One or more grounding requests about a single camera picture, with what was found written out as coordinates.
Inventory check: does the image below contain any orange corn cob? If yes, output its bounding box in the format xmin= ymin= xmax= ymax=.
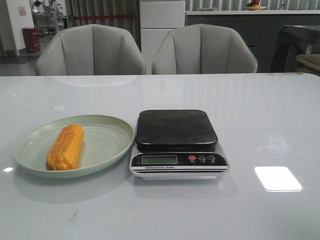
xmin=46 ymin=124 xmax=84 ymax=171

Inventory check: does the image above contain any digital kitchen scale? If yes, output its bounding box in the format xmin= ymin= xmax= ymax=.
xmin=129 ymin=109 xmax=230 ymax=180

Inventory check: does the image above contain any grey right armchair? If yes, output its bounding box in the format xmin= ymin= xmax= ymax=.
xmin=151 ymin=24 xmax=258 ymax=75

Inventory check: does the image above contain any grey armchair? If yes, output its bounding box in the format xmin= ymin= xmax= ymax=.
xmin=35 ymin=24 xmax=146 ymax=76
xmin=151 ymin=24 xmax=258 ymax=75

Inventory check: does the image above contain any light green plate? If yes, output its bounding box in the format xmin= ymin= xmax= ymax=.
xmin=13 ymin=115 xmax=135 ymax=179

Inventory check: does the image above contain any grey left armchair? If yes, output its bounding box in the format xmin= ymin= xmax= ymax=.
xmin=35 ymin=24 xmax=146 ymax=76

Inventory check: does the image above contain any white cabinet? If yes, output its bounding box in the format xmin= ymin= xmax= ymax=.
xmin=139 ymin=0 xmax=186 ymax=75

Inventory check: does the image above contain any dark grey counter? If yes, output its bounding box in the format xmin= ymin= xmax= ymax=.
xmin=185 ymin=9 xmax=320 ymax=73

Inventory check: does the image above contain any fruit bowl on counter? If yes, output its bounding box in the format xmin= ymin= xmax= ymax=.
xmin=244 ymin=0 xmax=267 ymax=11

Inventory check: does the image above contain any red bin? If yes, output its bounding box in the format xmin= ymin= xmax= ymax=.
xmin=22 ymin=27 xmax=41 ymax=53

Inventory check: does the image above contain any dark appliance at right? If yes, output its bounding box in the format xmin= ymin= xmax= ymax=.
xmin=270 ymin=25 xmax=320 ymax=73

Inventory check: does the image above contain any beige cushion at right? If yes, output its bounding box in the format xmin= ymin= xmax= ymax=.
xmin=295 ymin=54 xmax=320 ymax=76

